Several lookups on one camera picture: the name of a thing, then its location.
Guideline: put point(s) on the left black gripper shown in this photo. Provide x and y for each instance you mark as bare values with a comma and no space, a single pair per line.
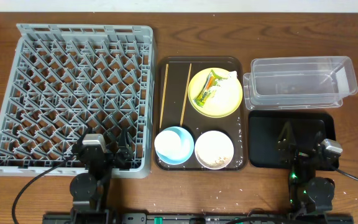
105,155

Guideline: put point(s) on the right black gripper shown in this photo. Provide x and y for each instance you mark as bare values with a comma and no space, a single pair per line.
301,154

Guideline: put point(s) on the blue bowl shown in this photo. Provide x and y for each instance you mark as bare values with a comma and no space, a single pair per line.
186,150

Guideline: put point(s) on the white bowl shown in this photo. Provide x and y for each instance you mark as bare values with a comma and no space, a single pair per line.
214,150

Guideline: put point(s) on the yellow plate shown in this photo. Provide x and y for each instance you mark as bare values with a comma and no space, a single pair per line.
217,106

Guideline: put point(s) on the yellow green snack wrapper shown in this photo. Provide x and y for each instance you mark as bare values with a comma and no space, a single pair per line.
213,81

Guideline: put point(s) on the white cup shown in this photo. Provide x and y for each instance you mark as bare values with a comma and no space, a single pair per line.
168,143

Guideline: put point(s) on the white tissue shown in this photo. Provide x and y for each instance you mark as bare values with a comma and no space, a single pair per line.
227,84

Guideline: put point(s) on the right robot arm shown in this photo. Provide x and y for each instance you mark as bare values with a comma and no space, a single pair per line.
309,195

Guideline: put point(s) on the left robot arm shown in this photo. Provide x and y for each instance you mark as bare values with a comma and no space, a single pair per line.
90,190

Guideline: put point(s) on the black waste tray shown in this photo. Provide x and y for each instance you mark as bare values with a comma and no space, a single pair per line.
265,127

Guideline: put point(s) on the grey dishwasher rack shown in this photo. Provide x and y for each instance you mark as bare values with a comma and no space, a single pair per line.
69,77

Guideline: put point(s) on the clear plastic bin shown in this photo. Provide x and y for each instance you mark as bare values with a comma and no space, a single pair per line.
294,83

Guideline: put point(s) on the dark brown serving tray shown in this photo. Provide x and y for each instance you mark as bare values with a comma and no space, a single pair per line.
233,125

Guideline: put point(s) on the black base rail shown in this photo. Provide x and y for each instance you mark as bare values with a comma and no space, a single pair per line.
141,218

